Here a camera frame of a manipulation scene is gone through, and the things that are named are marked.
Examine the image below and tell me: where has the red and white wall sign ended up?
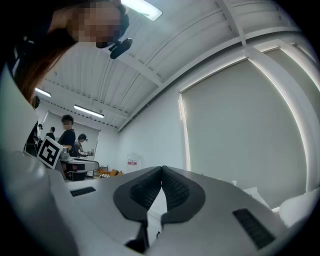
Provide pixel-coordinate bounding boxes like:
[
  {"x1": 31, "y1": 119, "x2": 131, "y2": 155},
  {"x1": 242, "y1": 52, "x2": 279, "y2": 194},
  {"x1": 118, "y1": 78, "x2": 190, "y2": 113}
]
[{"x1": 126, "y1": 152, "x2": 143, "y2": 173}]

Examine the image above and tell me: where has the wide ceiling light panel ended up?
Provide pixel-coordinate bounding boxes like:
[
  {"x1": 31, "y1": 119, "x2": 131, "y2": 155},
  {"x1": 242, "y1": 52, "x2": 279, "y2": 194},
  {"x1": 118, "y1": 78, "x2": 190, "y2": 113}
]
[{"x1": 121, "y1": 0, "x2": 163, "y2": 22}]

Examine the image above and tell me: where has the person's face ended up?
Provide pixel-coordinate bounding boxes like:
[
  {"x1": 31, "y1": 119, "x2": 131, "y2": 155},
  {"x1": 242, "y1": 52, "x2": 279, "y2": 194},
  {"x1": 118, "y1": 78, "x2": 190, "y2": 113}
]
[{"x1": 66, "y1": 0, "x2": 131, "y2": 50}]

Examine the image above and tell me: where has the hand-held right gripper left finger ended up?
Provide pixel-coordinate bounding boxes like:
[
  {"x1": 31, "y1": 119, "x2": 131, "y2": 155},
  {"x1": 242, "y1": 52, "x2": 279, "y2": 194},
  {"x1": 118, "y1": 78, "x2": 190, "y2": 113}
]
[{"x1": 49, "y1": 165, "x2": 164, "y2": 256}]

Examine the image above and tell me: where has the black head-mounted camera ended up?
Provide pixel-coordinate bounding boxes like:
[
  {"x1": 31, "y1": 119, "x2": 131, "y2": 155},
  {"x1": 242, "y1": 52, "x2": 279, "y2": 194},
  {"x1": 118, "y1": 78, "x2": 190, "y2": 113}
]
[{"x1": 108, "y1": 37, "x2": 134, "y2": 60}]

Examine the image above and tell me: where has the white table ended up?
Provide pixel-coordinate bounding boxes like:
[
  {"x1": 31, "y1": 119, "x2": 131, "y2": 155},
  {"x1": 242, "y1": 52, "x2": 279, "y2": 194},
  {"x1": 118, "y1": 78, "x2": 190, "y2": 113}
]
[{"x1": 66, "y1": 157, "x2": 100, "y2": 174}]

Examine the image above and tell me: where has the long ceiling light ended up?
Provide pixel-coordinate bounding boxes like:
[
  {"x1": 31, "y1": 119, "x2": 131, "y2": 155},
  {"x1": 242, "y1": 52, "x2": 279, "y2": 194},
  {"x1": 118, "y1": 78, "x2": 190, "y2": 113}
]
[
  {"x1": 34, "y1": 87, "x2": 52, "y2": 98},
  {"x1": 73, "y1": 104, "x2": 105, "y2": 119}
]

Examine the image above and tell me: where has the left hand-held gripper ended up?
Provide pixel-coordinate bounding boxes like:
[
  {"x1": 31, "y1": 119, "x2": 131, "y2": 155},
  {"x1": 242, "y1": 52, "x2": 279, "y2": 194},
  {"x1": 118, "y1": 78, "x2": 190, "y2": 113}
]
[{"x1": 36, "y1": 135, "x2": 71, "y2": 170}]

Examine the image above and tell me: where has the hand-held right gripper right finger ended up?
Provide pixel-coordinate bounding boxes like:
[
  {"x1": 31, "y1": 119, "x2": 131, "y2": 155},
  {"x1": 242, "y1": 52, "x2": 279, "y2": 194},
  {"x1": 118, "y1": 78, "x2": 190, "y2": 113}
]
[{"x1": 149, "y1": 164, "x2": 289, "y2": 256}]

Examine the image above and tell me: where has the yellow seat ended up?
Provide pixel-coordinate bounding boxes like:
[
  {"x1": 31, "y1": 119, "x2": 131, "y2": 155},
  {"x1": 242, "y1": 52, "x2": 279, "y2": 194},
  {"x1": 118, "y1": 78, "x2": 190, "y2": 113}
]
[{"x1": 96, "y1": 168, "x2": 123, "y2": 177}]

